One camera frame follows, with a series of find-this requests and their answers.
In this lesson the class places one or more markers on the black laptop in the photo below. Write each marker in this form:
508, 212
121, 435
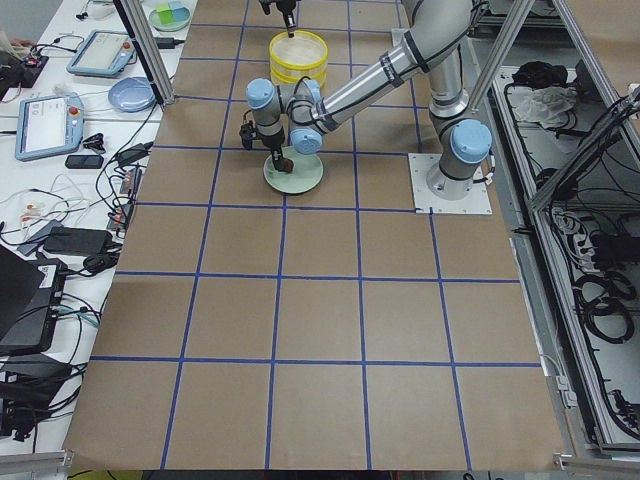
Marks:
30, 292

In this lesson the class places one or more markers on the blue teach pendant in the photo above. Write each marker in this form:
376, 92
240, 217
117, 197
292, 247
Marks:
103, 54
49, 126

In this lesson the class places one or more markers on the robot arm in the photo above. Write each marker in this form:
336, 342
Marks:
431, 46

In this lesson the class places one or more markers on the near blue teach pendant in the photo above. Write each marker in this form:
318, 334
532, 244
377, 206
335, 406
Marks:
49, 126

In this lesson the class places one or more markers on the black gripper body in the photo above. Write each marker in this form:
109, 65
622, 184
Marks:
286, 6
274, 142

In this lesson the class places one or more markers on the green bowl with sponges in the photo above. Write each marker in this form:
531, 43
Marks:
170, 16

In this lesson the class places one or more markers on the brown steamed bun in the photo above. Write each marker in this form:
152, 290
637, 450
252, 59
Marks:
285, 165

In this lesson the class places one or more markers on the black smartphone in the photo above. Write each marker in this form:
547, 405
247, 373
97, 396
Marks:
84, 162

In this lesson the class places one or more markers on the aluminium frame post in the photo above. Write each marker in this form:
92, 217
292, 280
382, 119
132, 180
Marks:
137, 27

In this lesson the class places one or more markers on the far blue teach pendant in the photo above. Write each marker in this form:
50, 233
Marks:
103, 54

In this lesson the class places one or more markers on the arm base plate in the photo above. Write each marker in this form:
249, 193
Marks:
435, 193

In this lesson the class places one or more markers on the light green plate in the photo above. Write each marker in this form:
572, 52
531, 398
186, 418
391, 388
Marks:
307, 173

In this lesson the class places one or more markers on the black power adapter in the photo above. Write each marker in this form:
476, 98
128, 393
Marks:
165, 43

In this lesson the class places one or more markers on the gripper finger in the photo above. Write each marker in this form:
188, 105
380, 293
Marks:
277, 159
290, 23

